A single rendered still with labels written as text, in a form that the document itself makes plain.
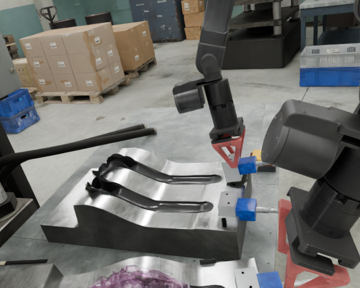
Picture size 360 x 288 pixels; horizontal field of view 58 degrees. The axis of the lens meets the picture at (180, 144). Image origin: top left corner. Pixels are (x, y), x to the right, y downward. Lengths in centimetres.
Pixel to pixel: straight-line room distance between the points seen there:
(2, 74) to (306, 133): 116
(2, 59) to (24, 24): 722
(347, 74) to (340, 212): 354
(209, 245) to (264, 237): 14
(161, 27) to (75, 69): 354
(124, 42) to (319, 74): 287
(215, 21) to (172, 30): 699
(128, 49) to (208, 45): 457
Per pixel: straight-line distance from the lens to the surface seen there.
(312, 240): 39
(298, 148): 33
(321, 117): 33
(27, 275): 72
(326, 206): 38
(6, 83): 135
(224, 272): 66
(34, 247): 96
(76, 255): 87
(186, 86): 74
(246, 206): 71
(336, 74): 390
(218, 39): 70
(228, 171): 78
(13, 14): 844
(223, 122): 74
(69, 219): 89
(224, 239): 70
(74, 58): 463
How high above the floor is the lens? 136
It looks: 27 degrees down
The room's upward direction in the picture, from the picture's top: 11 degrees counter-clockwise
